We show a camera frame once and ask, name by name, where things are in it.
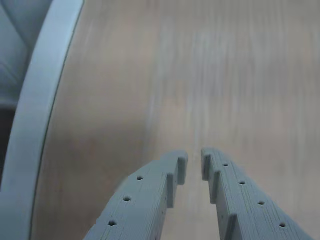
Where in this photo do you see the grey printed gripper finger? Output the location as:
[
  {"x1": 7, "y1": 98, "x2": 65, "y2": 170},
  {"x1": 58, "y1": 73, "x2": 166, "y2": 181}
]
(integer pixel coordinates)
[
  {"x1": 200, "y1": 146, "x2": 315, "y2": 240},
  {"x1": 84, "y1": 149, "x2": 189, "y2": 240}
]

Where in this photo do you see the white table rim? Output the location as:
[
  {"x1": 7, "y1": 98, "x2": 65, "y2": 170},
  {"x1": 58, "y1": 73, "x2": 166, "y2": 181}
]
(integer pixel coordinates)
[{"x1": 0, "y1": 0, "x2": 85, "y2": 240}]

